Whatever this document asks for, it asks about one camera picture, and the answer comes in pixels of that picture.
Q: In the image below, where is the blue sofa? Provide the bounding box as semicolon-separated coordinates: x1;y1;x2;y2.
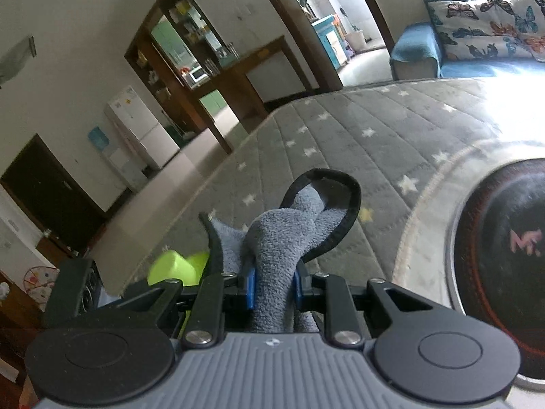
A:
390;0;544;80

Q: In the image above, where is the grey microfibre cloth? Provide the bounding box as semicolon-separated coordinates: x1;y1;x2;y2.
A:
200;169;361;333

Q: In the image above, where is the white waste bin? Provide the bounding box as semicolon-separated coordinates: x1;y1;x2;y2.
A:
345;30;367;54

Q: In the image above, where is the green plastic bottle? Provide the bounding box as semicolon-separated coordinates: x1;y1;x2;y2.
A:
147;250;209;340

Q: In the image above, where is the white refrigerator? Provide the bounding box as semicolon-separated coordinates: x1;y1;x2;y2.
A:
105;86;179;171

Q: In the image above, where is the butterfly print pillow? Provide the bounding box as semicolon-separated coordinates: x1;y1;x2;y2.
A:
427;0;544;62

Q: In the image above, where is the dark wooden shelf cabinet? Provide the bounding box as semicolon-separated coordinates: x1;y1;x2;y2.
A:
125;0;312;153

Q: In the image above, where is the black round induction cooktop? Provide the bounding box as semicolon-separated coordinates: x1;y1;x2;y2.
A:
450;159;544;384

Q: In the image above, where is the grey quilted star tablecloth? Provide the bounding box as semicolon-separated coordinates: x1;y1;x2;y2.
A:
121;77;545;409

